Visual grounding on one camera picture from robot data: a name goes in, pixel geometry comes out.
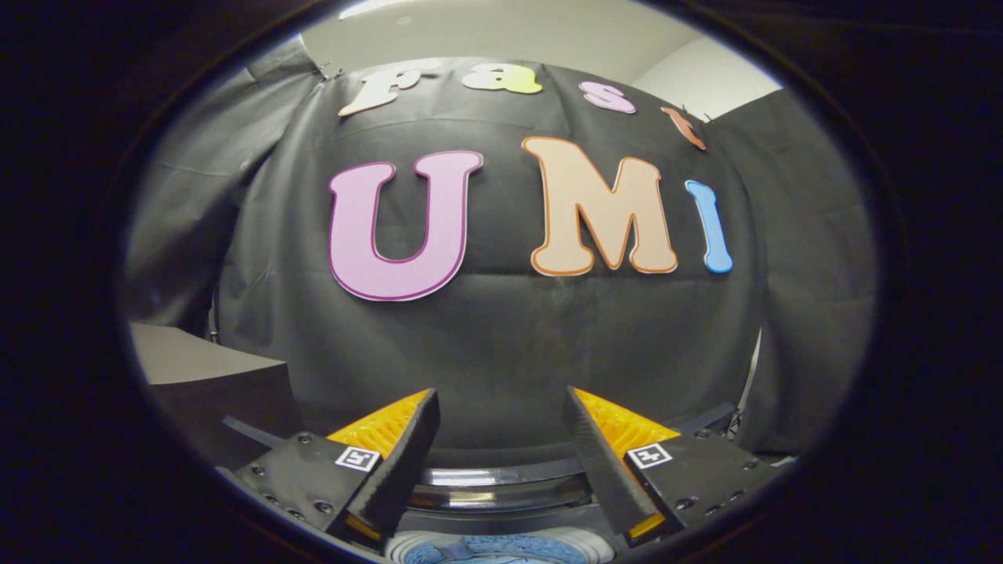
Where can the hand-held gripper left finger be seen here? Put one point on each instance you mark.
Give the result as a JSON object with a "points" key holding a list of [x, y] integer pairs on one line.
{"points": [[403, 462]]}

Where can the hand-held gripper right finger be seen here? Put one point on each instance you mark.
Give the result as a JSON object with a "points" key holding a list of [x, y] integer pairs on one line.
{"points": [[599, 462]]}

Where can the light blue shirt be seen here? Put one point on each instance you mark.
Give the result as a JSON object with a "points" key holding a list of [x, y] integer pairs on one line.
{"points": [[501, 548]]}

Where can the black backdrop cloth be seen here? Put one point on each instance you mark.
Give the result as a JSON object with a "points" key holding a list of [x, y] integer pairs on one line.
{"points": [[501, 352]]}

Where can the grey cabinet with beige door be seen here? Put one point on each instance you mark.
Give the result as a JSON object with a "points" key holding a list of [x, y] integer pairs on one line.
{"points": [[204, 392]]}

